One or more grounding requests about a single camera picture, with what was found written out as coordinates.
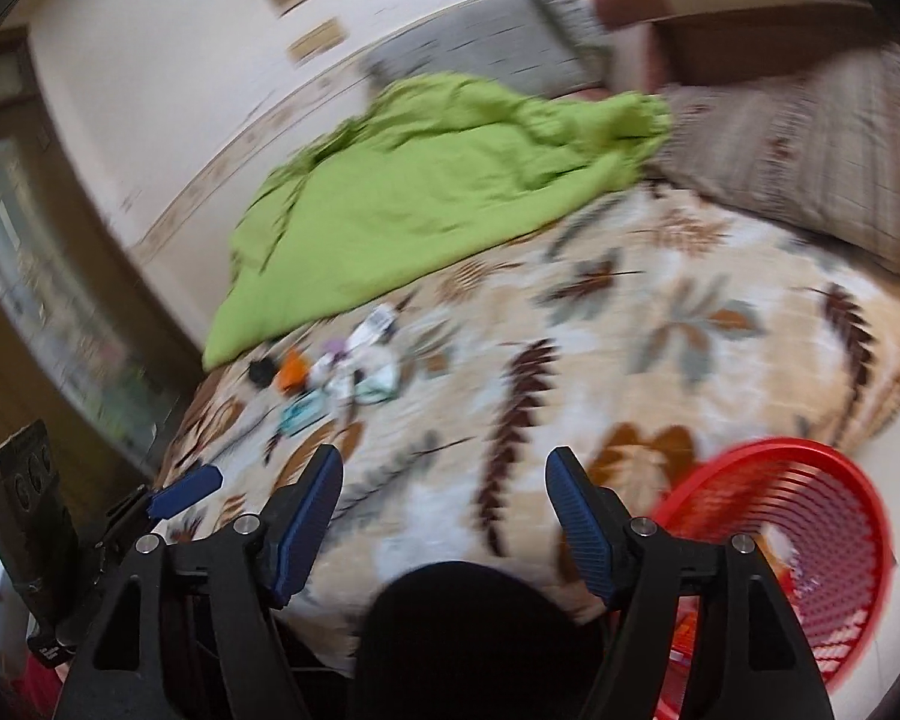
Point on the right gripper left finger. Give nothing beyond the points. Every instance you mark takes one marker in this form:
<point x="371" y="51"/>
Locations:
<point x="187" y="630"/>

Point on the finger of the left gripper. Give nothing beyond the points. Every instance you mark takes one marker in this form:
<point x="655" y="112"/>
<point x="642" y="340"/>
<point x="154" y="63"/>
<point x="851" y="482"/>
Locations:
<point x="193" y="486"/>
<point x="126" y="521"/>

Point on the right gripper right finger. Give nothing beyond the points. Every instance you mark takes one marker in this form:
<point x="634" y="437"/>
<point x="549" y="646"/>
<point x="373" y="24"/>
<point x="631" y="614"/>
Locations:
<point x="750" y="658"/>

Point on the black bag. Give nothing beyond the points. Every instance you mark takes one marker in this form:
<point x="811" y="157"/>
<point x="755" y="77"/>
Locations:
<point x="262" y="371"/>

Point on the teal foil packet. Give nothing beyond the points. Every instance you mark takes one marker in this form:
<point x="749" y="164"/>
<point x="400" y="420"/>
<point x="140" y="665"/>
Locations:
<point x="302" y="411"/>

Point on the orange snack wrapper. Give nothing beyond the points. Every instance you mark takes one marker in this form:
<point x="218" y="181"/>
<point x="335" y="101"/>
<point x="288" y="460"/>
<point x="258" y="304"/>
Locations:
<point x="292" y="377"/>

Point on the white plastic bottle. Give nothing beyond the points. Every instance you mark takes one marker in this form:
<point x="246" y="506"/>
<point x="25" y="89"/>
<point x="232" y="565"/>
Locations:
<point x="321" y="371"/>

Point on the small white box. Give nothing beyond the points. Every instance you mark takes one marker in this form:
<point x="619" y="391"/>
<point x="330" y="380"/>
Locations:
<point x="340" y="389"/>

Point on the purple bag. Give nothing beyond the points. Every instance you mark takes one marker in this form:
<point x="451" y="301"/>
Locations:
<point x="335" y="348"/>

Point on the white sock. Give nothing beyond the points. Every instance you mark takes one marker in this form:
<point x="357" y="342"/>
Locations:
<point x="376" y="372"/>

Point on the glass panel door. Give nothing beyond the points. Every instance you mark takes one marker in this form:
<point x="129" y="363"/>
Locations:
<point x="84" y="345"/>

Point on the red plastic basket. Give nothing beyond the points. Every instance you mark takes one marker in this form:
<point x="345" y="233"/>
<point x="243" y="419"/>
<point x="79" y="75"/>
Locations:
<point x="819" y="521"/>

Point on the leaf pattern blanket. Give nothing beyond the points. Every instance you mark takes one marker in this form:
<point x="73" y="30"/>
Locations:
<point x="648" y="333"/>

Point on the green quilt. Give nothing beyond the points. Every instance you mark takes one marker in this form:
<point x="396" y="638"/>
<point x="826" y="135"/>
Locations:
<point x="438" y="168"/>

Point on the striped brown pillow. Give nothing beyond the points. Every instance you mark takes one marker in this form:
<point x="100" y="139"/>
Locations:
<point x="818" y="150"/>

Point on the grey pillow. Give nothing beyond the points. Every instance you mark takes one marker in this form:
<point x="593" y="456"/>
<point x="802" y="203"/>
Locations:
<point x="544" y="48"/>

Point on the brown padded headboard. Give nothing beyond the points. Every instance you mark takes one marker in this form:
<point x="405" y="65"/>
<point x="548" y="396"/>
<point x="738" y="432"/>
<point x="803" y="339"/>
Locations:
<point x="715" y="42"/>

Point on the beige wall switches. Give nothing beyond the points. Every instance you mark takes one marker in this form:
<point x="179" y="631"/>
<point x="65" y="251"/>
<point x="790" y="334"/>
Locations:
<point x="324" y="37"/>

